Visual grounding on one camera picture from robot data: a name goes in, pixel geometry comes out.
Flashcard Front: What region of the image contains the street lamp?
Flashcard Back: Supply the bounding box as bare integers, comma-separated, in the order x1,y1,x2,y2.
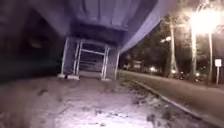
190,3,224,84

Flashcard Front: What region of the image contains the elevated concrete overpass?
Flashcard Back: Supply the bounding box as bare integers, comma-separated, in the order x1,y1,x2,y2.
29,0,178,82

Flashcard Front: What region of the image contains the pale bare dirt ground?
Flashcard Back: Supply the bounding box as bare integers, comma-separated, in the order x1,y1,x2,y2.
0,75,204,128

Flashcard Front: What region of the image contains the dark grass strip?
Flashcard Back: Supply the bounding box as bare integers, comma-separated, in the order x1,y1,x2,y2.
0,56,65,83

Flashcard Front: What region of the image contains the dark asphalt road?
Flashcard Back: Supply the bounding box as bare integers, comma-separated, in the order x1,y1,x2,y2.
119,69,224,122

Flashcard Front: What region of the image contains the concrete kerb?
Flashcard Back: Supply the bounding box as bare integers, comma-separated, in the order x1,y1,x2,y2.
127,78,224,128

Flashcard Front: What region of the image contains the white sign on post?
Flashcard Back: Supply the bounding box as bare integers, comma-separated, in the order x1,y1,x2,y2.
214,58,223,85

